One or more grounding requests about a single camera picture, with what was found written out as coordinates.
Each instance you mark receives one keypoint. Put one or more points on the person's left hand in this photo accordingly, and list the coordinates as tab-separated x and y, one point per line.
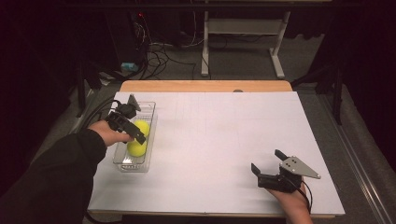
109	133

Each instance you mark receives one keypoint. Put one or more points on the teal floor object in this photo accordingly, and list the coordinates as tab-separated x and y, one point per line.
129	66

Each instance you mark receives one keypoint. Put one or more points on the clear plastic tray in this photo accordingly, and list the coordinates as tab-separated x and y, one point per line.
137	163

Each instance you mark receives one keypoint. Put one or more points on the yellow tennis ball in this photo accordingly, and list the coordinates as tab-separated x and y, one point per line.
137	149
142	126

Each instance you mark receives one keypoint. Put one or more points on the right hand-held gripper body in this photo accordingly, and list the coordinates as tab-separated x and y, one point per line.
278	180

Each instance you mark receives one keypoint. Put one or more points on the black metal stand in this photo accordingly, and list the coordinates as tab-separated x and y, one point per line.
81	93
337	99

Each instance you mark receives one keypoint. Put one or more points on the white metal desk frame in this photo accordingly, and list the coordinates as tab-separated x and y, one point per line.
246	26

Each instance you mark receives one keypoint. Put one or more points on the dark computer tower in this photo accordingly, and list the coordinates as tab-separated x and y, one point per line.
127	37

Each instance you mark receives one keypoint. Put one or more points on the white board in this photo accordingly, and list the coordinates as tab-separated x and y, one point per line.
202	186

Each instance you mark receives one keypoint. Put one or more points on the person's right hand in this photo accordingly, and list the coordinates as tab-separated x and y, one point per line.
292	203

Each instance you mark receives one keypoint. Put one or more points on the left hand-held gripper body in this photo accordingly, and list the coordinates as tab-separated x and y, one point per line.
123	116

